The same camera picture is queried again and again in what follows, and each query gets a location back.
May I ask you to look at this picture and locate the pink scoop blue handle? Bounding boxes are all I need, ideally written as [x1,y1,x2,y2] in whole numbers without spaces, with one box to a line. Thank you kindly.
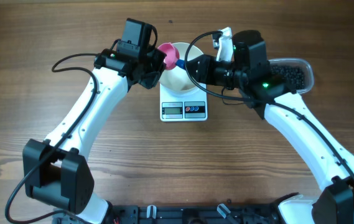
[158,43,185,70]

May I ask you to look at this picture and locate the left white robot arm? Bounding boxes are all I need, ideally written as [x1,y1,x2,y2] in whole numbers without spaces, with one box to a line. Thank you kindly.
[18,19,165,223]

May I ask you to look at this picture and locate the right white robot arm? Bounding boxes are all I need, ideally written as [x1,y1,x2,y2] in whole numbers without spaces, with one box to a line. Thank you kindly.
[185,30,354,223]

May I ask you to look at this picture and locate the white paper bowl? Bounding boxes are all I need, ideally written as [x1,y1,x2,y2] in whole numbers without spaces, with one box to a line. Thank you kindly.
[159,42,203,93]

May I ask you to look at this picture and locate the white digital kitchen scale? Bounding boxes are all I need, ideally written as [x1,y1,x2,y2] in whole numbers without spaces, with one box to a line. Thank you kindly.
[160,85,208,122]

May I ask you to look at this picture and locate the black beans in container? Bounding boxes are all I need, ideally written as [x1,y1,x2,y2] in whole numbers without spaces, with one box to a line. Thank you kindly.
[271,65,305,90]

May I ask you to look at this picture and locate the clear plastic bean container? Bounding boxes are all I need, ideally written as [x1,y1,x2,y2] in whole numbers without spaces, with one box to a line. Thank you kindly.
[269,58,314,94]

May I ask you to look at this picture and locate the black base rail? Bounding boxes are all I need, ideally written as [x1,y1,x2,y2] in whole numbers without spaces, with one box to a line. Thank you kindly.
[52,203,328,224]

